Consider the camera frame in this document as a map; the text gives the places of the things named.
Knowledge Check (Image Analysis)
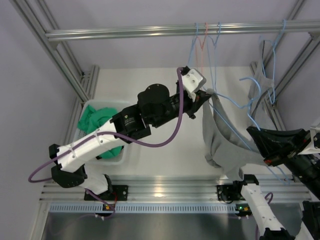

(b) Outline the grey tank top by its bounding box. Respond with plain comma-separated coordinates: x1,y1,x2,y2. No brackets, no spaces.
248,40,275,121
202,88,265,181

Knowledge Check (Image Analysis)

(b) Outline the aluminium frame strut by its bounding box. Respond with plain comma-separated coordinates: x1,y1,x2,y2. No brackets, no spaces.
10,0,100,103
249,0,320,131

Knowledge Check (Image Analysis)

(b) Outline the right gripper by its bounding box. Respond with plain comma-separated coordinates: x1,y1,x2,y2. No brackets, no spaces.
246,125,320,199

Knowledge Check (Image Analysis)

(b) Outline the grey slotted cable duct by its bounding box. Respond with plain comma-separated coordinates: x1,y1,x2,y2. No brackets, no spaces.
49,203,250,214

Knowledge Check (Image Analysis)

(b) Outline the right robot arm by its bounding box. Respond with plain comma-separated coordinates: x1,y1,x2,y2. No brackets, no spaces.
232,126,320,240

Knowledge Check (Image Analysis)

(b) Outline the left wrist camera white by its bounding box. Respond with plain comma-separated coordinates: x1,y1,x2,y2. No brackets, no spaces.
181,66,207,102

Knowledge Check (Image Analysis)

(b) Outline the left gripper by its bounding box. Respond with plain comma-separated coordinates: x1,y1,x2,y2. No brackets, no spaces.
151,88,211,128

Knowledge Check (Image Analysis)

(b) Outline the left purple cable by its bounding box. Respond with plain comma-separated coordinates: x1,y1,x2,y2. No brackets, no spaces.
27,66,185,218

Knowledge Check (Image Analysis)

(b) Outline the aluminium hanging rail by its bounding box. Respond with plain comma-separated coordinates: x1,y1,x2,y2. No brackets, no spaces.
45,19,320,42

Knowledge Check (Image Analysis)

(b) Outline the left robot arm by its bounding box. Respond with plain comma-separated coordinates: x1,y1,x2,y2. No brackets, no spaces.
49,84,210,200

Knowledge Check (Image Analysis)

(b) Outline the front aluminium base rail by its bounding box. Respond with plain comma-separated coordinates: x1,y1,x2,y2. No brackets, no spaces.
39,175,312,203

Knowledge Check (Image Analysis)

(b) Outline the light blue wire hanger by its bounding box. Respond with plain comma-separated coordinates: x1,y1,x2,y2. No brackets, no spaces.
187,22,199,67

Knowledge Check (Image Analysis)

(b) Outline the white plastic basket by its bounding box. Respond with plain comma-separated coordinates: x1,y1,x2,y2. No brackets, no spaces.
73,99,131,165

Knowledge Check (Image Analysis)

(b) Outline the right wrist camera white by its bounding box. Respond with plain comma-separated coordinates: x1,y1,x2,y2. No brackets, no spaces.
304,118,320,155

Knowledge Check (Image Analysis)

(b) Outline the left aluminium frame strut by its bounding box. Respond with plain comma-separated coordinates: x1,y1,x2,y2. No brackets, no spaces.
10,0,100,103

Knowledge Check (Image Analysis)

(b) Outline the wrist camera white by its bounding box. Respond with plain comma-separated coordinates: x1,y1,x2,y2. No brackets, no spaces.
304,118,320,155
181,66,207,102

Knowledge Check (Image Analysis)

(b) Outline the right aluminium frame strut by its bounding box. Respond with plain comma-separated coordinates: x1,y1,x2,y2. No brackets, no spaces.
249,0,320,131

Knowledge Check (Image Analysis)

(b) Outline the green tank top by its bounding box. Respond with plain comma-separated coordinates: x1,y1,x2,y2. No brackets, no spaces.
77,105,123,160

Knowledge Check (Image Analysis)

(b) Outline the pink wire hanger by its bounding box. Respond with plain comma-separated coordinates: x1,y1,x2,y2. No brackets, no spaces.
196,22,208,73

